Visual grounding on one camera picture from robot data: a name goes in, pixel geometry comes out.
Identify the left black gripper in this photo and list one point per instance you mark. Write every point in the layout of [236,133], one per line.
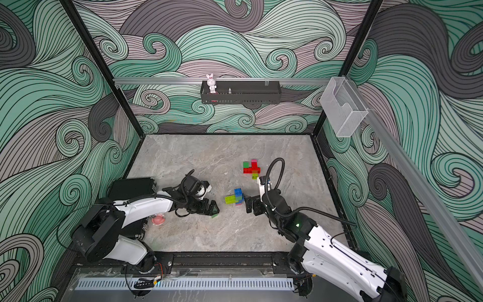
[204,210]

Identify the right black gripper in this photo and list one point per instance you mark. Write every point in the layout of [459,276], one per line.
[249,201]

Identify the blue lego brick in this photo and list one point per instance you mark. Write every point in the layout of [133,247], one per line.
[239,196]

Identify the lime long lego brick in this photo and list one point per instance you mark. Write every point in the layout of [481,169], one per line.
[230,199]

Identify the long red lego brick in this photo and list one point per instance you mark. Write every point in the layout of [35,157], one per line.
[254,168]

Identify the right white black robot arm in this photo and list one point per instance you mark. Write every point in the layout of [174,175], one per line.
[316,252]

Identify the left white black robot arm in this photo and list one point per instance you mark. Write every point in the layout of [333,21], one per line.
[98,235]

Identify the pink toy figure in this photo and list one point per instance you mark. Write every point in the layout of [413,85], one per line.
[158,220]

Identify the black box on table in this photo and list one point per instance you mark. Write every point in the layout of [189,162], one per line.
[126,189]

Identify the white pink bunny figurine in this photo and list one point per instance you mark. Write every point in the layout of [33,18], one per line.
[211,82]

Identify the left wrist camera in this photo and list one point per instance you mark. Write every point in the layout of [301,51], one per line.
[203,189]

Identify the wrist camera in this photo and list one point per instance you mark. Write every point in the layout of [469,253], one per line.
[264,185]
[203,189]

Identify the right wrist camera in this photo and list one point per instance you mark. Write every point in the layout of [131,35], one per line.
[264,185]

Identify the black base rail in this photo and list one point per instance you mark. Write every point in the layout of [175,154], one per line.
[272,262]

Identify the black wall shelf tray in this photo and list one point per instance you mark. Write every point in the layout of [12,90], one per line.
[242,93]

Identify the clear plastic wall bin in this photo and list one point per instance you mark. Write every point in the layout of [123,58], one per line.
[343,105]

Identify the white slotted cable duct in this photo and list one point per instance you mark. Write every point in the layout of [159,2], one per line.
[189,284]

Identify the aluminium rail right wall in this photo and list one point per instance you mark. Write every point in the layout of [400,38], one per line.
[384,122]

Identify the aluminium rail wall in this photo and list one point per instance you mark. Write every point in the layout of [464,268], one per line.
[196,81]
[384,122]

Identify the aluminium rail back wall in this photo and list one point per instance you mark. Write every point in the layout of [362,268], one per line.
[196,81]

